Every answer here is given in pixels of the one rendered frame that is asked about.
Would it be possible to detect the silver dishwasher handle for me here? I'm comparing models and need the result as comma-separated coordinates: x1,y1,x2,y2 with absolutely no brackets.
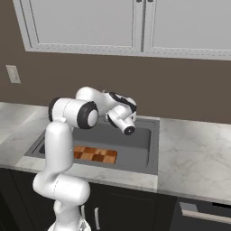
179,201,231,226

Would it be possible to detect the checkered wooden cutting board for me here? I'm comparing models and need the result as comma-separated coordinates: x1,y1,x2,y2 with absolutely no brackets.
73,145,118,165

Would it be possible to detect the black base cupboard door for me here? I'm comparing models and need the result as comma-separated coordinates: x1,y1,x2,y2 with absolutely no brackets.
0,167,95,231
89,183,178,231

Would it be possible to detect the grey kitchen sink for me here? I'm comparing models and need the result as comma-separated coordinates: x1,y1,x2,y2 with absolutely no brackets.
24,115,161,176

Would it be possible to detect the black dishwasher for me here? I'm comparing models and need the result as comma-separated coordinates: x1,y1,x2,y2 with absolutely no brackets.
175,196,231,231

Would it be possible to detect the silver cupboard door handle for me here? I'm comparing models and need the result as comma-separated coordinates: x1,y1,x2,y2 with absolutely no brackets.
94,207,101,231
79,205,87,221

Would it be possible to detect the white wall socket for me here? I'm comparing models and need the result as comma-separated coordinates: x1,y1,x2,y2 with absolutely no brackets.
5,64,23,85

